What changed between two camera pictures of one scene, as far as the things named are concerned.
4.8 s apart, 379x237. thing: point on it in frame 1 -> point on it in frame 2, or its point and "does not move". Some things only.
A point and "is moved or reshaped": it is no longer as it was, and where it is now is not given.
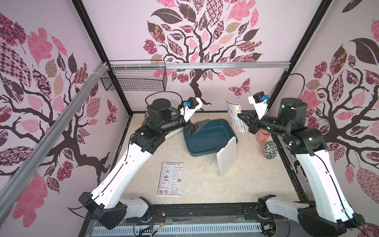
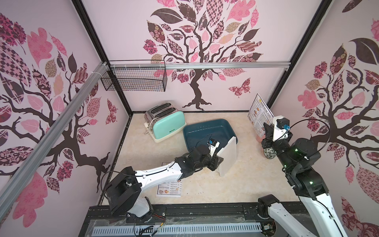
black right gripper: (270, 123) -> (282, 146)
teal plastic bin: (210, 138) does not move
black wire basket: (137, 79) does not move
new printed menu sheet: (233, 110) is moved or reshaped
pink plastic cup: (262, 136) does not move
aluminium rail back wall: (198, 65) does not move
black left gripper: (189, 126) -> (215, 164)
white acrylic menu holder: (226, 158) does not move
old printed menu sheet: (170, 179) does not move
